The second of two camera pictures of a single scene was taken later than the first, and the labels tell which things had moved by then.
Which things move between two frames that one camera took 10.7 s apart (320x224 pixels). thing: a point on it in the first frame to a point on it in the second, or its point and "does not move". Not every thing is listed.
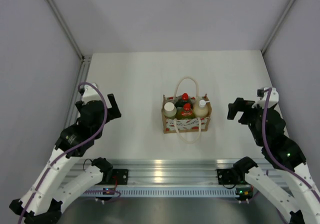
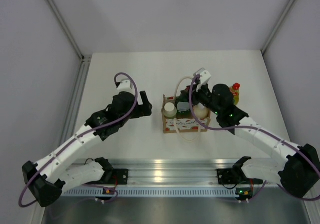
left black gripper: (112, 113) to (144, 109)
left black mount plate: (121, 175) does not move
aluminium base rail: (173, 173) does not move
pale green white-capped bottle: (169, 109) does not move
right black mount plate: (226, 176) does not move
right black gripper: (240, 105) to (195, 93)
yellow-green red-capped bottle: (185, 112) to (235, 91)
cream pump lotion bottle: (200, 108) does not move
